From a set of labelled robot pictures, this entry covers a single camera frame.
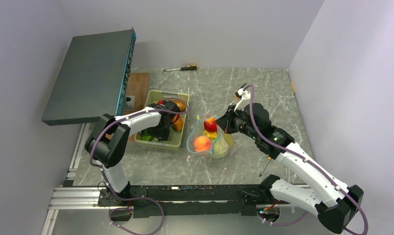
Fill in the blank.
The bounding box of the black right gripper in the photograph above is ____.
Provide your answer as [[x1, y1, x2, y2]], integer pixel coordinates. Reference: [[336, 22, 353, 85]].
[[216, 104, 259, 140]]

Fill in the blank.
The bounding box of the green leaf toy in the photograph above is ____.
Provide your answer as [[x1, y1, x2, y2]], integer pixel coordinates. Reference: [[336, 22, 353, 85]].
[[140, 129, 158, 141]]

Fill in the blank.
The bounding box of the yellow pepper slice toy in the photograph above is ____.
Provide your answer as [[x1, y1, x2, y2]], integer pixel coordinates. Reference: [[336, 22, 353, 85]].
[[223, 134, 234, 148]]

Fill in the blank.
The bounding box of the yellow lemon toy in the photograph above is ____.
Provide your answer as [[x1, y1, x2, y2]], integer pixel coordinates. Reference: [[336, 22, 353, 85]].
[[203, 130, 218, 141]]

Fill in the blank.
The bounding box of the red apple toy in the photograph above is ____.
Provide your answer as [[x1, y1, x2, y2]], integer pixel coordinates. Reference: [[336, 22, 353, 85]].
[[203, 117, 217, 133]]

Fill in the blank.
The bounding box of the clear zip top bag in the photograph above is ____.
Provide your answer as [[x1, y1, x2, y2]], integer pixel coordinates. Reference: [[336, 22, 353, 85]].
[[187, 115, 237, 159]]

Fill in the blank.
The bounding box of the peach toy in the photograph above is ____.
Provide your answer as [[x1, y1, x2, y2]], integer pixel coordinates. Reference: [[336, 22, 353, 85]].
[[193, 136, 213, 152]]

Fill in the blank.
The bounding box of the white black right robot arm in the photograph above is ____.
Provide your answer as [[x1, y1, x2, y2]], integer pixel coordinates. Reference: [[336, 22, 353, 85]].
[[216, 103, 369, 235]]

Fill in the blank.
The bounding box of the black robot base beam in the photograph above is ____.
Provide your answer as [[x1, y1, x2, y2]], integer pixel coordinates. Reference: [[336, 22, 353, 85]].
[[98, 184, 279, 219]]

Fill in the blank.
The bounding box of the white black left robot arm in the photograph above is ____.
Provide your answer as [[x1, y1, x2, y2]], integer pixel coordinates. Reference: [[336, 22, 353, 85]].
[[85, 98, 189, 206]]

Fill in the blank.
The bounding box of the green plastic food bin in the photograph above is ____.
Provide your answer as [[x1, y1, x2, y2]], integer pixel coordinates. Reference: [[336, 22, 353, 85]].
[[134, 90, 190, 151]]

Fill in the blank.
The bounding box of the red orange mango toy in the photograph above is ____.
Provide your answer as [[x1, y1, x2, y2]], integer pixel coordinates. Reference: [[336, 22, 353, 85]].
[[171, 115, 183, 132]]

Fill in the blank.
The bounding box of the yellow black screwdriver near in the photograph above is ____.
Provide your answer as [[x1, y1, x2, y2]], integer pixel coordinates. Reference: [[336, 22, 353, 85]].
[[258, 156, 271, 178]]

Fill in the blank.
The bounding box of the yellow black screwdriver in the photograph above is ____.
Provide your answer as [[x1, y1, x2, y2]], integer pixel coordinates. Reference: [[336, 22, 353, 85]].
[[258, 156, 271, 178], [164, 65, 198, 71]]

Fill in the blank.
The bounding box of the brown wooden board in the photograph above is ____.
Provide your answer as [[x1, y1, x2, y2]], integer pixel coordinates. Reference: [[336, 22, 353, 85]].
[[106, 72, 149, 142]]

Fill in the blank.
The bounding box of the yellow black screwdriver far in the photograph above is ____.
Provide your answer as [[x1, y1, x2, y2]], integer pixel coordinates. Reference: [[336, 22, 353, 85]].
[[164, 65, 198, 71]]

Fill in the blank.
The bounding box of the dark grey flat panel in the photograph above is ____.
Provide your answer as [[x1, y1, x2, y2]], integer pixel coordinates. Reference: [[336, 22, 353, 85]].
[[41, 28, 136, 126]]

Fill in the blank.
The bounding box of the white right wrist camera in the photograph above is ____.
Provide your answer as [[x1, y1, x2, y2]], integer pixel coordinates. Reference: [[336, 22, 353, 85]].
[[234, 90, 251, 113]]

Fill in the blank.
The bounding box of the small metal bracket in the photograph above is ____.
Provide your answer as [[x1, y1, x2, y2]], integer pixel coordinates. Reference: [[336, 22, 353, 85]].
[[124, 95, 135, 111]]

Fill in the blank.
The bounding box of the aluminium frame rail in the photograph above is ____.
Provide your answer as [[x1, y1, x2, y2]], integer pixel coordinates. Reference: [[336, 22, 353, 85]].
[[41, 185, 345, 235]]

